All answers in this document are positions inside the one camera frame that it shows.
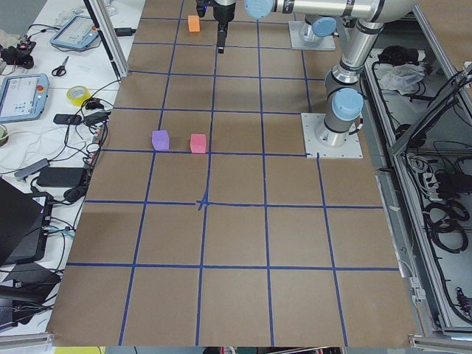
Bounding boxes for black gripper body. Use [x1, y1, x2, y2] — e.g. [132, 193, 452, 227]
[213, 0, 236, 24]

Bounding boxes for purple foam block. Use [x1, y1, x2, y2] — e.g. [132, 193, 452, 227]
[151, 130, 170, 151]

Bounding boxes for grey usb hub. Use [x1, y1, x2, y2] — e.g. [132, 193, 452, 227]
[14, 158, 49, 179]

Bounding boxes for pink foam block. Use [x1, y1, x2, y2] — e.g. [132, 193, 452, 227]
[190, 133, 207, 154]

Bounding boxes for white cloth rag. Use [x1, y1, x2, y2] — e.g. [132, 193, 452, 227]
[379, 64, 426, 95]

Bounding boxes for orange foam block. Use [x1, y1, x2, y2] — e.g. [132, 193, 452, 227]
[187, 15, 201, 33]

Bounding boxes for black cloth bundle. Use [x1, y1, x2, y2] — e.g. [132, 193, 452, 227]
[378, 46, 419, 66]

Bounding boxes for black computer mouse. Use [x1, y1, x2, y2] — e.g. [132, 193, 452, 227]
[63, 186, 87, 204]

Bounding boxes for coiled black cable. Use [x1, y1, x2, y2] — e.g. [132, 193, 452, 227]
[422, 201, 468, 255]

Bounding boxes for upper teach pendant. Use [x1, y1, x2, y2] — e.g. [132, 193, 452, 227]
[49, 15, 99, 52]

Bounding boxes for black power adapter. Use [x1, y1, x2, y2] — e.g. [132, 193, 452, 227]
[37, 167, 84, 187]

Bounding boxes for teach pendant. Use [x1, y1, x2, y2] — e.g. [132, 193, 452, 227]
[1, 73, 49, 123]
[49, 15, 99, 52]

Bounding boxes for black handled scissors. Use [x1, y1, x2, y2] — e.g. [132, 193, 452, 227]
[51, 56, 69, 77]

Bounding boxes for aluminium frame post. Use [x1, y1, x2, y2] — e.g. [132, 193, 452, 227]
[85, 0, 129, 80]

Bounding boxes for black laptop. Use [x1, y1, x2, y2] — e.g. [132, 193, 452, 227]
[1, 179, 52, 266]

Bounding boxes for yellow tape roll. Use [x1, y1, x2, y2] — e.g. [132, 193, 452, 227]
[66, 85, 91, 107]

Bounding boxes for lower teach pendant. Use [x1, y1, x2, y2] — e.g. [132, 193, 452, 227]
[1, 73, 49, 123]

